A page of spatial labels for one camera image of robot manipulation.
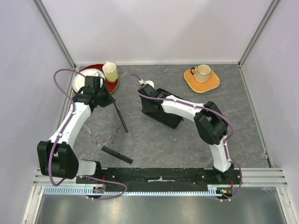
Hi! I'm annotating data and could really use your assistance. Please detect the black zipper tool case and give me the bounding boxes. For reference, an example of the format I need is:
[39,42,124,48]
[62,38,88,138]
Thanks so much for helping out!
[138,86,183,129]

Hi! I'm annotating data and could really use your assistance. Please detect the black handled comb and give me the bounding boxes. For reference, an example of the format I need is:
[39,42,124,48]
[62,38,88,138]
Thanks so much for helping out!
[114,102,129,133]

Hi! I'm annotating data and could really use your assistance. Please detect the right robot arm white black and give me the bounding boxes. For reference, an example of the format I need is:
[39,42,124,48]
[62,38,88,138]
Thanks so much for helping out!
[137,84,234,184]

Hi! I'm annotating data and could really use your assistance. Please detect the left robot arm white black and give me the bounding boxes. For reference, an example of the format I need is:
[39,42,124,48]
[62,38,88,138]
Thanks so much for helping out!
[37,76,115,183]

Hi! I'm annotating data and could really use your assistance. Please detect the white paper plate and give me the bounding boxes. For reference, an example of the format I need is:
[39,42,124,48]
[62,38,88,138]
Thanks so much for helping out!
[72,69,106,93]

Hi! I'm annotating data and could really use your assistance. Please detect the pale yellow cup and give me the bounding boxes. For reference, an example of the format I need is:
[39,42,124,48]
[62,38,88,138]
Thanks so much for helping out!
[102,61,118,83]

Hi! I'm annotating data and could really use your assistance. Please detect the silver scissors left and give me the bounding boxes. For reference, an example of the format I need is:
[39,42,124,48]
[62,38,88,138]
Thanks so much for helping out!
[83,124,101,146]

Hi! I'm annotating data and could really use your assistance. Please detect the silver scissors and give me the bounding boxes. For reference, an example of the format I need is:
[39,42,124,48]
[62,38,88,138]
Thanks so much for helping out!
[83,124,101,146]
[102,125,123,146]

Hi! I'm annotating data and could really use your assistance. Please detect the silver scissors right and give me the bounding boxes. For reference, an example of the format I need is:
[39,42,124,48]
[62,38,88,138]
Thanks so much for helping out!
[102,125,123,146]

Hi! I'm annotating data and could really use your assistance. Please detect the orange woven coaster mat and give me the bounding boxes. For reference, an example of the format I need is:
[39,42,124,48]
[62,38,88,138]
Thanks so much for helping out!
[183,69,221,93]

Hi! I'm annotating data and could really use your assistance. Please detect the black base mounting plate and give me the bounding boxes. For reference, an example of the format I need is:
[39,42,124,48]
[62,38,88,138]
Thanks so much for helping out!
[77,167,243,193]

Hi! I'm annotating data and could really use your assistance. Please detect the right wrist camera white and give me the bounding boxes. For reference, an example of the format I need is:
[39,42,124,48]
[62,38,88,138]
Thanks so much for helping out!
[139,79,155,88]

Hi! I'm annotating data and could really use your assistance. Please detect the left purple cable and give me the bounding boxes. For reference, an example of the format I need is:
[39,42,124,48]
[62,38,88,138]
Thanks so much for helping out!
[49,69,128,201]

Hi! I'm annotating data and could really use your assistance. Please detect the purple cable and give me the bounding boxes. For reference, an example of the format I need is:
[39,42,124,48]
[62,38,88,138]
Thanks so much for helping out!
[49,69,128,201]
[129,74,242,203]

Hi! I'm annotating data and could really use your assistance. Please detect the cream mug black handle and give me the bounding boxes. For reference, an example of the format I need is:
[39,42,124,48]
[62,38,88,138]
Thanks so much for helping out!
[190,64,212,83]

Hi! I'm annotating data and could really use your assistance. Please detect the grey slotted cable duct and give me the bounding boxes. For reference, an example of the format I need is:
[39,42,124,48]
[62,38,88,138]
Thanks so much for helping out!
[43,186,223,196]

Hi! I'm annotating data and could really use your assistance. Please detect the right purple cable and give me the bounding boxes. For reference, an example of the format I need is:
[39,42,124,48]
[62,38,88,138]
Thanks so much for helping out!
[129,74,242,203]

